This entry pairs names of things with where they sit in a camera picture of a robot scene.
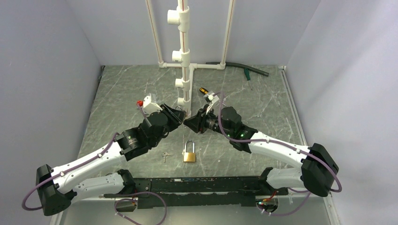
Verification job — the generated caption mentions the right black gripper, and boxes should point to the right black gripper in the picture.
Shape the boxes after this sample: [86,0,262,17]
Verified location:
[184,104,233,138]

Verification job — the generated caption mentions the large brass padlock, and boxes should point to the large brass padlock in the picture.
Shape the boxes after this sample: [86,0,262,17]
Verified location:
[182,140,196,163]

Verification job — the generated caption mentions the silver key bunch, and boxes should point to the silver key bunch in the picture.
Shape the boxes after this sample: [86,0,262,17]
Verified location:
[162,152,173,163]

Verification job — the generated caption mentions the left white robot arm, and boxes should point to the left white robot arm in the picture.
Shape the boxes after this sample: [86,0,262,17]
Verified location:
[21,104,187,216]

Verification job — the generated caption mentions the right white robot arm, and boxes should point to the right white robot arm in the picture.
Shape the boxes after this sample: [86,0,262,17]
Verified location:
[184,105,342,197]

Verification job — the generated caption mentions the yellow black screwdriver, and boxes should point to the yellow black screwdriver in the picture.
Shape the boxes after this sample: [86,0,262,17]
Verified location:
[199,87,208,95]

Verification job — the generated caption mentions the green screwdriver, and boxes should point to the green screwdriver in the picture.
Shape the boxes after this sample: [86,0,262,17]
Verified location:
[244,68,253,90]

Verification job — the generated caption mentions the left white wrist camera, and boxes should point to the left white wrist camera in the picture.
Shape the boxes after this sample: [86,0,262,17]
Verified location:
[136,93,162,116]

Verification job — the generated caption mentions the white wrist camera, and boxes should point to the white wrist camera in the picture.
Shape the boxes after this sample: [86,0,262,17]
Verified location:
[204,92,220,114]
[136,93,162,116]

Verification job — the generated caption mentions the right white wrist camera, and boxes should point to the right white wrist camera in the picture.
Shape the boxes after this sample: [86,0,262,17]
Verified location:
[204,92,220,114]

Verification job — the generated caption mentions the black hose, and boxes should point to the black hose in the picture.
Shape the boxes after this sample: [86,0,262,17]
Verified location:
[206,61,269,77]

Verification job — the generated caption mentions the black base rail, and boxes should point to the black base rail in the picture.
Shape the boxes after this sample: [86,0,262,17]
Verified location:
[104,176,288,209]

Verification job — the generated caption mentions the white PVC pipe frame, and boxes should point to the white PVC pipe frame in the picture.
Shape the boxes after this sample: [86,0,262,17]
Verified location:
[145,0,235,116]

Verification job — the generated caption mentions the aluminium frame rail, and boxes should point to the aluminium frame rail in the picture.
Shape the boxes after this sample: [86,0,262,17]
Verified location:
[50,176,340,225]

